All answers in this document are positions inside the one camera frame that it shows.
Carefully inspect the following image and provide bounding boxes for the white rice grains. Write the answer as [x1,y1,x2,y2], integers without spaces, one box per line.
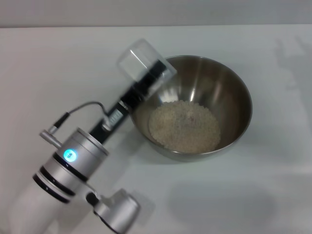
[148,100,222,153]

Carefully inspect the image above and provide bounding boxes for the stainless steel mixing bowl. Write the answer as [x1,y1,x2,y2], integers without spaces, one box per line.
[130,55,254,163]

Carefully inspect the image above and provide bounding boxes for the clear plastic measuring cup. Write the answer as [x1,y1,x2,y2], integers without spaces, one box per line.
[116,38,178,101]

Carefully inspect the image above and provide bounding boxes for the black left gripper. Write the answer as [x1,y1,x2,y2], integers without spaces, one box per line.
[88,60,169,147]

